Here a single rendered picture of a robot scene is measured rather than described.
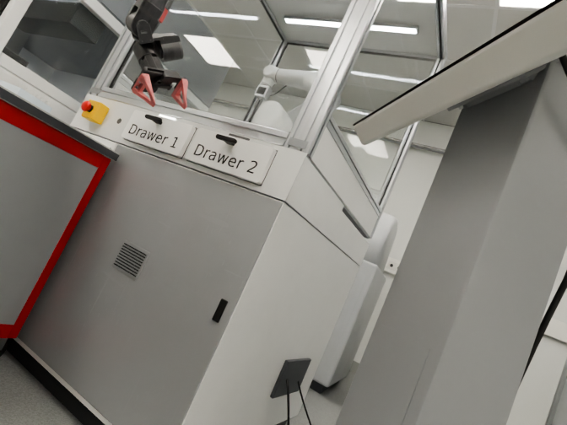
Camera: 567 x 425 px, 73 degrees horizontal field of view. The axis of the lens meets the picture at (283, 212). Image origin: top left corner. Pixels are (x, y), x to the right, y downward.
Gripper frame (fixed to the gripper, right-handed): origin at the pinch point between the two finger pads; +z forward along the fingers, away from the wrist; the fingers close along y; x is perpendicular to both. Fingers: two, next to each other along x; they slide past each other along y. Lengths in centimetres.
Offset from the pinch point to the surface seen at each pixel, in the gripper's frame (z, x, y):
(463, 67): 44, 63, 9
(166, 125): -8.2, -19.6, -12.5
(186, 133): -0.4, -13.5, -13.4
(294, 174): 30.9, 12.0, -19.5
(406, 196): 17, -98, -337
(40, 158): -7.2, -35.9, 21.4
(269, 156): 22.8, 8.3, -17.9
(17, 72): -72, -71, 5
